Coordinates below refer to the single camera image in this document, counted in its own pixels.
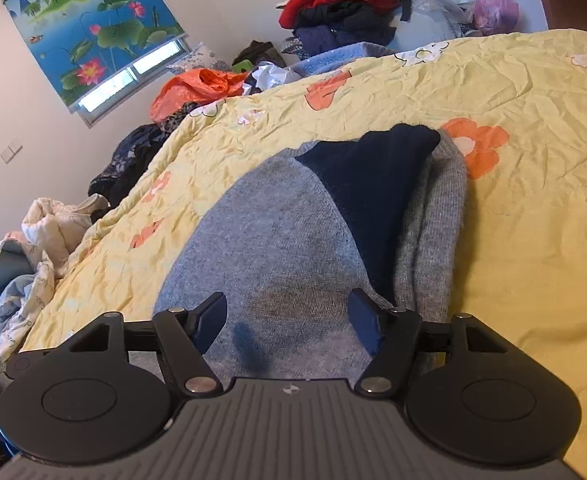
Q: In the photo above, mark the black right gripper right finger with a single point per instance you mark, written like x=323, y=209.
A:
x=463, y=387

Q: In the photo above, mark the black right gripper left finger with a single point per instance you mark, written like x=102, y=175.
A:
x=110, y=389

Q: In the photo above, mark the grey knit sweater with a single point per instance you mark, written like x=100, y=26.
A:
x=289, y=241

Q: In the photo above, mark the cream puffy jacket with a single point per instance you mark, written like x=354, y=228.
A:
x=57, y=228

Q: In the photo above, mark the dark floral garment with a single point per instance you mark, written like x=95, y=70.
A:
x=133, y=155

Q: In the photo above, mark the yellow carrot print quilt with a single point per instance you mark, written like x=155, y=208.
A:
x=514, y=105

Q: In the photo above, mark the orange plastic bag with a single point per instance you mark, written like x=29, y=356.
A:
x=201, y=86

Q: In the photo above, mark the white crumpled garment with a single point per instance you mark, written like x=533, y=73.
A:
x=266, y=76

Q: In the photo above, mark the light blue knit garment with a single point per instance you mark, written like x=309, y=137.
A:
x=332, y=60

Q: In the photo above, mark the lotus print window blind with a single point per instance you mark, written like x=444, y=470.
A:
x=80, y=44

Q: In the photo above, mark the clear plastic bag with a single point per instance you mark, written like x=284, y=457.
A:
x=430, y=21

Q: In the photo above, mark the purple plastic bag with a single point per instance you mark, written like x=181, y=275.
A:
x=493, y=17

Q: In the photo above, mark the dark navy garment on pile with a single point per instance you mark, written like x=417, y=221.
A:
x=334, y=25

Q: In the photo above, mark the white wall switch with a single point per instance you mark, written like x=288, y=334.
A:
x=10, y=151

